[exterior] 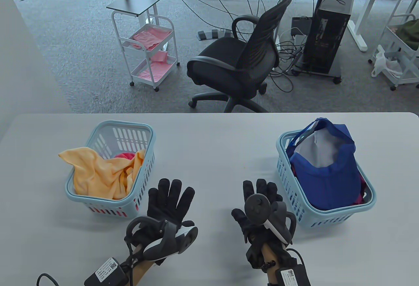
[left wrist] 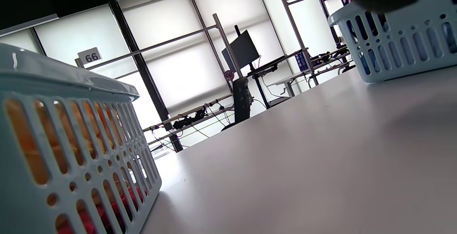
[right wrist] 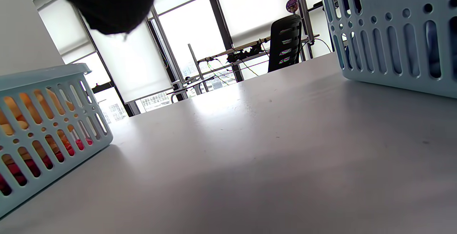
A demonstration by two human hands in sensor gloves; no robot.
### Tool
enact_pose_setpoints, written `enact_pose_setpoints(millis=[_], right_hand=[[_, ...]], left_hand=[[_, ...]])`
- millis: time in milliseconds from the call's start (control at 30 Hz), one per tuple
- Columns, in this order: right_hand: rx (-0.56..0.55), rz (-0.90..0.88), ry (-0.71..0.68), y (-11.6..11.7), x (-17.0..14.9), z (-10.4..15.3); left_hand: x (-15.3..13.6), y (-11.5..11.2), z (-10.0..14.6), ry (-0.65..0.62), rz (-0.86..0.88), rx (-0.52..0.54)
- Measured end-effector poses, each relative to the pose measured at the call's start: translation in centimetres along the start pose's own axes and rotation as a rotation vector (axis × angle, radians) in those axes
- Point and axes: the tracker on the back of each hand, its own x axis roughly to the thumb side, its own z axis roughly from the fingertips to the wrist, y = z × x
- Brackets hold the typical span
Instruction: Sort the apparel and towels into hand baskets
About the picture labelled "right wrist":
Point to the pink towel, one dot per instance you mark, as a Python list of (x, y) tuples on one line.
[(14, 171)]

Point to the round purple sticker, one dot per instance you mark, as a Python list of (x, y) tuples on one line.
[(292, 5)]

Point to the orange towel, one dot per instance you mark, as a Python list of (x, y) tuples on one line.
[(12, 109)]

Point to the white desk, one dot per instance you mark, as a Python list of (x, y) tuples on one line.
[(246, 46)]

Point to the person's right hand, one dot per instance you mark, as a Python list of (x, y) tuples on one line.
[(107, 2)]

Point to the grey metal station frame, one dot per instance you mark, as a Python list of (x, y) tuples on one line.
[(303, 16)]

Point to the black office chair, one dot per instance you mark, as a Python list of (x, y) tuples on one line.
[(285, 45)]

